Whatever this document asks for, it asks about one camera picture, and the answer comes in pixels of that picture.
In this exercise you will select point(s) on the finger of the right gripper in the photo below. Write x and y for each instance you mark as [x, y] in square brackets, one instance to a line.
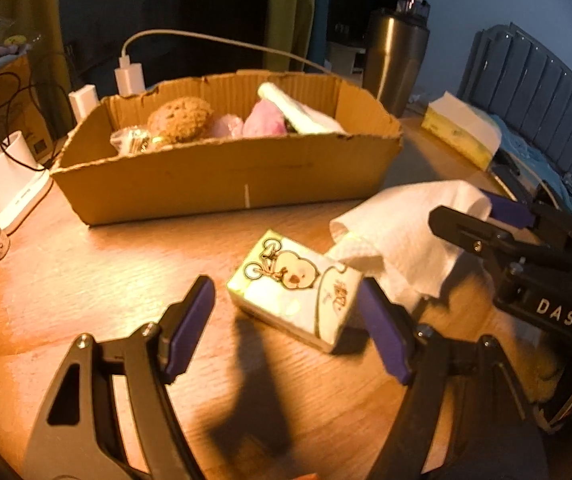
[482, 239]
[510, 212]

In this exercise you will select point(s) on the cardboard box tray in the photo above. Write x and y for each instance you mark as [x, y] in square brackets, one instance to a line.
[215, 175]

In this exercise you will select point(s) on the yellow tissue box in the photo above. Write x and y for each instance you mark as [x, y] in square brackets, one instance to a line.
[469, 131]

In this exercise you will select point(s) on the white desk lamp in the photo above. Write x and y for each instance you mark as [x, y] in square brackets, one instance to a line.
[23, 182]

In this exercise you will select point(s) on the white sock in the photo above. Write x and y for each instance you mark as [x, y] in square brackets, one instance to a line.
[304, 119]

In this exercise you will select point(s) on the stainless steel tumbler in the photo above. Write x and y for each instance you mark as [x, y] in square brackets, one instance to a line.
[393, 59]

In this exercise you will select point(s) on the grey padded headboard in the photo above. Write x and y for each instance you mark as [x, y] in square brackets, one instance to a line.
[512, 75]

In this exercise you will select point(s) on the brown paper bag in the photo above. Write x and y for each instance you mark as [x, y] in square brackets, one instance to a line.
[21, 111]

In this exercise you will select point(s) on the white towel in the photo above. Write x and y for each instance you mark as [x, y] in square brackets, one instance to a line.
[388, 238]

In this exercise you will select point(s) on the yellow green curtain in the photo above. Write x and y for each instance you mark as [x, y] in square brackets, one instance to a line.
[289, 25]

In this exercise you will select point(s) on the black smartphone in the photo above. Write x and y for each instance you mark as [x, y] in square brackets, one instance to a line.
[519, 184]

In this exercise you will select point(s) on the black monitor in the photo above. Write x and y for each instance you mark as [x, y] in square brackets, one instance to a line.
[351, 22]

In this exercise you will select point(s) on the brown plush bear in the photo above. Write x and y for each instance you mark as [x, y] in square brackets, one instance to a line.
[181, 120]

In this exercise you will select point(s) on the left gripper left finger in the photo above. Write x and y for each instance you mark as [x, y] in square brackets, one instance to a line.
[77, 433]

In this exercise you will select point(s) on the cartoon tissue pack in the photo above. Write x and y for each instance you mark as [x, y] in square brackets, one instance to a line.
[296, 290]

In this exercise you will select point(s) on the bubble wrap piece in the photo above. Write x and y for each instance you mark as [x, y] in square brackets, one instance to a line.
[131, 140]

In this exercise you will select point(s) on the blue patterned bedding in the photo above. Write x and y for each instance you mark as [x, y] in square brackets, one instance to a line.
[533, 162]

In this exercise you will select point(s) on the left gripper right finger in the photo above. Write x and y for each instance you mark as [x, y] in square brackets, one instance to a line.
[494, 434]

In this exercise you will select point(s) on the pink plush toy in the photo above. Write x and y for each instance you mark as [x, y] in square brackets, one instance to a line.
[265, 119]

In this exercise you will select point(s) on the small white adapter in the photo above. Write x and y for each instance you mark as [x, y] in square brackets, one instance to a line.
[83, 101]

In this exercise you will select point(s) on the white charger plug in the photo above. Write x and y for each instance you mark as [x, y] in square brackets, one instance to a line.
[129, 77]

